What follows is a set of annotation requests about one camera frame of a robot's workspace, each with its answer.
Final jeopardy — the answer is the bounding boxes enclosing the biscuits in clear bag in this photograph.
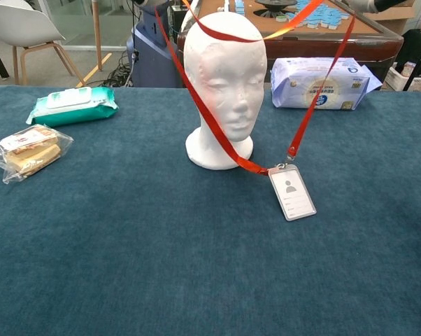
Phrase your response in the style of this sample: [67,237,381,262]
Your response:
[0,124,75,185]

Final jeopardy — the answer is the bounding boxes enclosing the white ID badge holder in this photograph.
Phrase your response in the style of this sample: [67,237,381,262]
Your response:
[268,162,318,222]

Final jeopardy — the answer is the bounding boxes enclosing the brown cardboard box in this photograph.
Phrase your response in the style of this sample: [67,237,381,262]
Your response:
[348,0,417,36]

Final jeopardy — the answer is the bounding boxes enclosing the blue felt table cover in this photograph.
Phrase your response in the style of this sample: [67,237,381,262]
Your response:
[0,85,421,336]

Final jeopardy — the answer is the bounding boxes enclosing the orange lanyard strap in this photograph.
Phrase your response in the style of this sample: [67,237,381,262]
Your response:
[153,0,357,176]

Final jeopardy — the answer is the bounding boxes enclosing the blue mahjong tiles pile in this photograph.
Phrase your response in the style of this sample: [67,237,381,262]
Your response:
[287,0,350,31]

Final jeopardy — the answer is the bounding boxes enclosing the black bag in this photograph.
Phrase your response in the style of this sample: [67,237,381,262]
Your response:
[400,28,421,71]

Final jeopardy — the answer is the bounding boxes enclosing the brown mahjong table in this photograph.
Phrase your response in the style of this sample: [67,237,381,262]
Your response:
[177,0,404,88]

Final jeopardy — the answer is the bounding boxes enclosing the black round wheel part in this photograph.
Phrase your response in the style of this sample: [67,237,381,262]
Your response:
[254,0,298,18]

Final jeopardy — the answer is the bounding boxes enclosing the white blue tissue pack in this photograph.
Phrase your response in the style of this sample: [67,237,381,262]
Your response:
[269,57,384,111]

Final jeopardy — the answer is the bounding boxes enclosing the white storage box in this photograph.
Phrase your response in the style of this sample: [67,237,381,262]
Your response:
[385,62,421,92]

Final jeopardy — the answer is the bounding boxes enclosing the blue mobile robot base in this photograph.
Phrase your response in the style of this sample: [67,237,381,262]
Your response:
[126,0,183,88]

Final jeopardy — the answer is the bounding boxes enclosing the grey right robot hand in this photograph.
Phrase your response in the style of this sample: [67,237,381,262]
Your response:
[346,0,409,14]

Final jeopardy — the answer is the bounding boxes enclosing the white chair wooden legs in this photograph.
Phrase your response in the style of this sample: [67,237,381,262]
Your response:
[0,0,87,87]

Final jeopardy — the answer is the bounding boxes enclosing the light wooden pole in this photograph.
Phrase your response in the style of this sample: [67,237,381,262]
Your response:
[91,0,104,72]

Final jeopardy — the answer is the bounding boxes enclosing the tangled floor cable bundle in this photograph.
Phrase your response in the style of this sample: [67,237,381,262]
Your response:
[101,48,141,88]

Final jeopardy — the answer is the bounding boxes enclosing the green wet wipes pack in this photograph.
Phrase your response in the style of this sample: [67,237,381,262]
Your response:
[25,86,120,129]

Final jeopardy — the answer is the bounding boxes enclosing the white foam mannequin head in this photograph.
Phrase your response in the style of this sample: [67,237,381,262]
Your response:
[183,11,269,172]

